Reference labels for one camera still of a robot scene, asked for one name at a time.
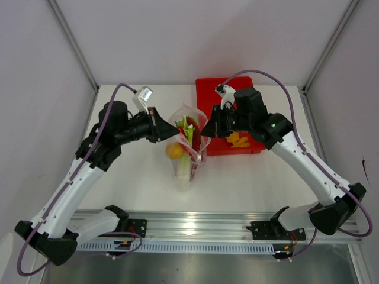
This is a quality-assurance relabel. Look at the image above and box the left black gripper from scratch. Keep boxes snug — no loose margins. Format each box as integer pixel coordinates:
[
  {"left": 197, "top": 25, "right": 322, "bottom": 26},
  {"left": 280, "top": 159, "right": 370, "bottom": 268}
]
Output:
[{"left": 116, "top": 106, "right": 180, "bottom": 145}]

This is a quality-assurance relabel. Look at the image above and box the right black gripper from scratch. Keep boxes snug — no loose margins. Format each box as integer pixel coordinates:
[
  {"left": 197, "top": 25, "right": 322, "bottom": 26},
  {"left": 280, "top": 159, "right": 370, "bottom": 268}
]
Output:
[{"left": 200, "top": 105, "right": 252, "bottom": 140}]

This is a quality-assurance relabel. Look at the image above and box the red lobster toy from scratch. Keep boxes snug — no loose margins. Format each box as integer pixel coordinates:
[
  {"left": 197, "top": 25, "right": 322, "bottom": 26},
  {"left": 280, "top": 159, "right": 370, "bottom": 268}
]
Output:
[{"left": 176, "top": 117, "right": 202, "bottom": 180}]

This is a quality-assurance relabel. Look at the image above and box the yellow ginger toy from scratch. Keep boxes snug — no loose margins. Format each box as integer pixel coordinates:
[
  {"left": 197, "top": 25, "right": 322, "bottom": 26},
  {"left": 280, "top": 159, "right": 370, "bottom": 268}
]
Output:
[{"left": 226, "top": 132, "right": 250, "bottom": 148}]

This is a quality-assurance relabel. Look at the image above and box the yellow pepper toy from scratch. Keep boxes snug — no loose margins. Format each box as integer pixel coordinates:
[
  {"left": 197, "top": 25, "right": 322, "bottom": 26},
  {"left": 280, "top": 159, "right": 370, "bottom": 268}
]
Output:
[{"left": 165, "top": 143, "right": 185, "bottom": 160}]

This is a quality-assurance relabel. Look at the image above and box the clear zip top bag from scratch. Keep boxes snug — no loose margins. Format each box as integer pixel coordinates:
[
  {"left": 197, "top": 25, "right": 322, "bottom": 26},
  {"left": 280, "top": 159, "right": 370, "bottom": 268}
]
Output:
[{"left": 166, "top": 104, "right": 211, "bottom": 191}]

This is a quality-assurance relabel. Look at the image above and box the green white celery toy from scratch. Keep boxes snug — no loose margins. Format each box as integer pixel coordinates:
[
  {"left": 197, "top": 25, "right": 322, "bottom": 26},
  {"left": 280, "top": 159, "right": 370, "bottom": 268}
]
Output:
[{"left": 174, "top": 114, "right": 200, "bottom": 189}]

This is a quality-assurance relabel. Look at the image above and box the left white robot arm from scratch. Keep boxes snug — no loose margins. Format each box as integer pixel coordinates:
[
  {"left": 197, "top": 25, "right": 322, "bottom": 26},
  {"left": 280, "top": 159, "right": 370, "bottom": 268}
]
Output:
[{"left": 15, "top": 101, "right": 179, "bottom": 266}]

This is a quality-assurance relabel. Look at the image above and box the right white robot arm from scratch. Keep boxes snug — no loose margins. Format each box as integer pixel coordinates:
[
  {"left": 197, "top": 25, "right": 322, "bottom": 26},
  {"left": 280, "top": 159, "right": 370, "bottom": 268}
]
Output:
[{"left": 201, "top": 85, "right": 366, "bottom": 239}]

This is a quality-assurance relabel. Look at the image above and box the red plastic tray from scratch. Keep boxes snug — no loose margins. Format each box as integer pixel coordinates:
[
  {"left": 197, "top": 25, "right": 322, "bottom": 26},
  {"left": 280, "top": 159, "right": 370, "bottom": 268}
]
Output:
[{"left": 195, "top": 78, "right": 265, "bottom": 156}]

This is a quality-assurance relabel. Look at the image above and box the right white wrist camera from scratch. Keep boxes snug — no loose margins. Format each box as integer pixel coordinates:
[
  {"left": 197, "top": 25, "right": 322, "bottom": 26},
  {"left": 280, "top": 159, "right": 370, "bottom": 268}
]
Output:
[{"left": 215, "top": 84, "right": 236, "bottom": 110}]

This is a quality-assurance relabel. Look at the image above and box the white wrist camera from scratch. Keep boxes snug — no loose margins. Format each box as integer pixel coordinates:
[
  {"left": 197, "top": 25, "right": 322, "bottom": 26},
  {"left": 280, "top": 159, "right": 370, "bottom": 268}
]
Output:
[
  {"left": 132, "top": 86, "right": 153, "bottom": 113},
  {"left": 215, "top": 84, "right": 236, "bottom": 110}
]

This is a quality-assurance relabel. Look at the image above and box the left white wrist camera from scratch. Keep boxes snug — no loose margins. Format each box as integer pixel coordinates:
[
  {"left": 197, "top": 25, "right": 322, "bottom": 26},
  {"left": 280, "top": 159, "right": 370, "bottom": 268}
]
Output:
[{"left": 132, "top": 86, "right": 153, "bottom": 113}]

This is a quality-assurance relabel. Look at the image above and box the aluminium mounting rail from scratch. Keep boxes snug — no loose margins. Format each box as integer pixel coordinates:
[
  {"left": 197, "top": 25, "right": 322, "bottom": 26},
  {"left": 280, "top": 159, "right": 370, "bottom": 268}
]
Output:
[{"left": 72, "top": 209, "right": 362, "bottom": 244}]

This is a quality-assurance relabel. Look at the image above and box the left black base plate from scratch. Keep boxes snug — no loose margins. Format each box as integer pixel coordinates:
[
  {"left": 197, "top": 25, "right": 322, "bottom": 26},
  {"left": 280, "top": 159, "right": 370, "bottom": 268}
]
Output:
[{"left": 127, "top": 219, "right": 147, "bottom": 238}]

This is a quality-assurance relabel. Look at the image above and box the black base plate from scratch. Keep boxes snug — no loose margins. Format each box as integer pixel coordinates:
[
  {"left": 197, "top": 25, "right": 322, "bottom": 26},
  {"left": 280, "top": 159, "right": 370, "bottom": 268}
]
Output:
[
  {"left": 246, "top": 221, "right": 306, "bottom": 241},
  {"left": 127, "top": 219, "right": 147, "bottom": 238}
]

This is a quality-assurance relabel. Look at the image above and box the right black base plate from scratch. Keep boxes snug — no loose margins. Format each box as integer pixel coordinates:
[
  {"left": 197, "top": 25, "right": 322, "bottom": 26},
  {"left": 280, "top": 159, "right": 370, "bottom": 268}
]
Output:
[{"left": 246, "top": 221, "right": 306, "bottom": 241}]

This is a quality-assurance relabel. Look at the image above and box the white slotted cable duct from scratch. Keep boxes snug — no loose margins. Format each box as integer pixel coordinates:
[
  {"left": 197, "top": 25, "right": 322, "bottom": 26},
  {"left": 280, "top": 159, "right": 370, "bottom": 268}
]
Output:
[{"left": 77, "top": 240, "right": 275, "bottom": 255}]

